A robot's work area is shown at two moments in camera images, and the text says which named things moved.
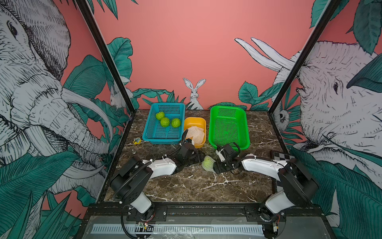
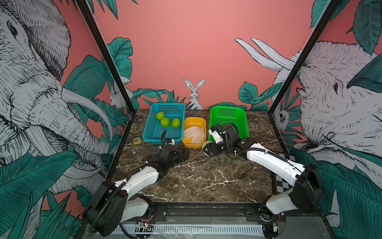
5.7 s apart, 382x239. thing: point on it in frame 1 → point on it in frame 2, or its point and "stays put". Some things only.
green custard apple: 164,122 stays put
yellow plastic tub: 199,122 stays put
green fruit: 208,164 → 203,146
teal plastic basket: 154,133 stays put
